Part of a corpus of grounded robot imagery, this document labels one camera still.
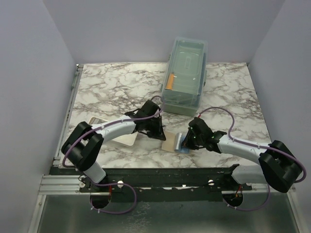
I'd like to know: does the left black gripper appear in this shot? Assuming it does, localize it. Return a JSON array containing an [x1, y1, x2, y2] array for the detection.
[[144, 116, 166, 141]]

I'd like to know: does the white rectangular plastic tray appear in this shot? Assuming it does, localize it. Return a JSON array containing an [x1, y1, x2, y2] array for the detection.
[[87, 116, 138, 147]]

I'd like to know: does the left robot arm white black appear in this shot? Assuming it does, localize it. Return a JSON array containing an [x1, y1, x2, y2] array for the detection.
[[61, 100, 166, 192]]

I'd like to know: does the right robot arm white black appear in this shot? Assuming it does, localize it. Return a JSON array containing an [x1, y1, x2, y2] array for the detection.
[[180, 117, 304, 193]]

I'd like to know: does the stack of cards in tray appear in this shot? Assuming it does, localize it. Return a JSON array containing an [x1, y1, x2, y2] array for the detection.
[[88, 116, 108, 125]]

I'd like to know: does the orange tool inside toolbox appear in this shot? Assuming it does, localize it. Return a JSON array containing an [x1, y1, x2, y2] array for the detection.
[[165, 72, 174, 90]]

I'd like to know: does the translucent green plastic toolbox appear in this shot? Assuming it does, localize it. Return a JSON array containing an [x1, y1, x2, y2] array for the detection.
[[161, 37, 207, 117]]

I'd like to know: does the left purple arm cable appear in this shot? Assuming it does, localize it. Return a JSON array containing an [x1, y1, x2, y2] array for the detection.
[[62, 96, 166, 215]]

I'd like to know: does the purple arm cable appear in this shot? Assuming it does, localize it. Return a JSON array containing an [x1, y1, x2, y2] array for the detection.
[[198, 106, 306, 212], [62, 96, 166, 215]]

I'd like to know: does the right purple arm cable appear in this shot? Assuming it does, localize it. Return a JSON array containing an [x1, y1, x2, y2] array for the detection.
[[198, 106, 306, 212]]

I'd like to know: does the aluminium frame rail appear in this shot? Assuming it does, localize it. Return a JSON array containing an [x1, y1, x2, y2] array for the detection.
[[28, 64, 84, 233]]

